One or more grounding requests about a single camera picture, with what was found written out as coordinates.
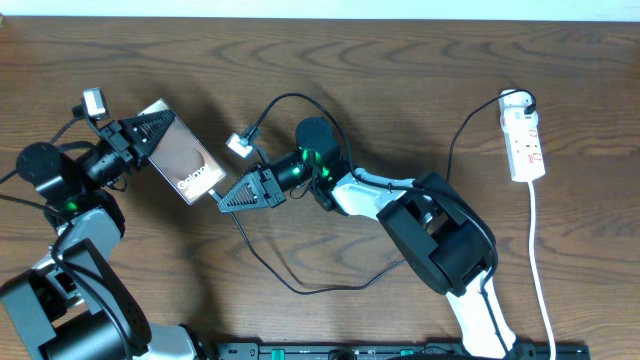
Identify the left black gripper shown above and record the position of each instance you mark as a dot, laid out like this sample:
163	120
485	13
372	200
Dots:
112	136

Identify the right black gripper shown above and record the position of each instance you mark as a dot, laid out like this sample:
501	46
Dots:
273	197

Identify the Galaxy smartphone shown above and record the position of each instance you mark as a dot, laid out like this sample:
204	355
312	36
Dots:
182	159

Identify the white power strip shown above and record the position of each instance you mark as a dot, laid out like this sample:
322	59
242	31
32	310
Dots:
519	123

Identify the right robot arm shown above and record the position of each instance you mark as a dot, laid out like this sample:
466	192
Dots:
440	237

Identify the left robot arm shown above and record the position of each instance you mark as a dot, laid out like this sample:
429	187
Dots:
71	304

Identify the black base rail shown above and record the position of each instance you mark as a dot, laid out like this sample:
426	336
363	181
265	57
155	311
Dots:
253	351

